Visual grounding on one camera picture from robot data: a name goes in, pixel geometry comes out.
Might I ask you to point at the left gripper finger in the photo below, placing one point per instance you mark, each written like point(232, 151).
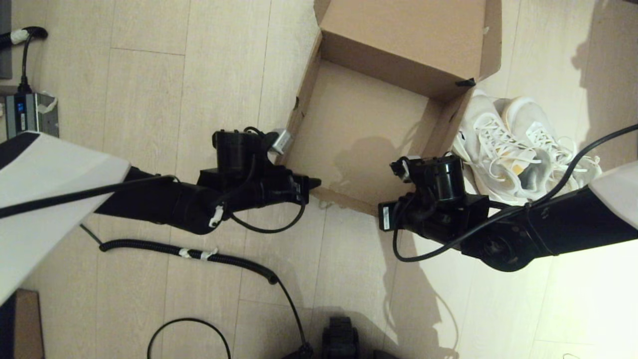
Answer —
point(314, 183)

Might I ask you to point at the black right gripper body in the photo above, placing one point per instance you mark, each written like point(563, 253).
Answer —
point(438, 174)

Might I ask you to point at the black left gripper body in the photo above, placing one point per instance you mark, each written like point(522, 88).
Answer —
point(239, 149)

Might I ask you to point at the white sneaker orange insole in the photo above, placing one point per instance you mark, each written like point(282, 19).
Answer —
point(478, 114)

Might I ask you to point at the brown cardboard shoe box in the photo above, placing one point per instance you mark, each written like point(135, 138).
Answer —
point(359, 124)

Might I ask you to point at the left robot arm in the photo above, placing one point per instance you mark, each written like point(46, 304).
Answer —
point(164, 204)

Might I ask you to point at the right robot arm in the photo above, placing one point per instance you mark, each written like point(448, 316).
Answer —
point(573, 219)

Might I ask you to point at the grey power supply box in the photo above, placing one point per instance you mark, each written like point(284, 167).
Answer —
point(30, 114)

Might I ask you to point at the black robot torso part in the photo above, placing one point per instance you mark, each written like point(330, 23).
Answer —
point(341, 339)

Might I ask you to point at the dark grey panel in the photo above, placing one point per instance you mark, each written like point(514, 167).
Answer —
point(4, 40)

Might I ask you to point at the small brown cardboard carton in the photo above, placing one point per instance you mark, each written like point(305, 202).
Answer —
point(30, 329)

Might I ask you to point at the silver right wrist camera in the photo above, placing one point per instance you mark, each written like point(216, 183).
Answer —
point(401, 167)

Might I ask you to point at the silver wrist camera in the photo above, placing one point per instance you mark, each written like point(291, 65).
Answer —
point(281, 142)
point(401, 167)

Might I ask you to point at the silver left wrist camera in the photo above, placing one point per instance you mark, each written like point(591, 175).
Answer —
point(281, 142)

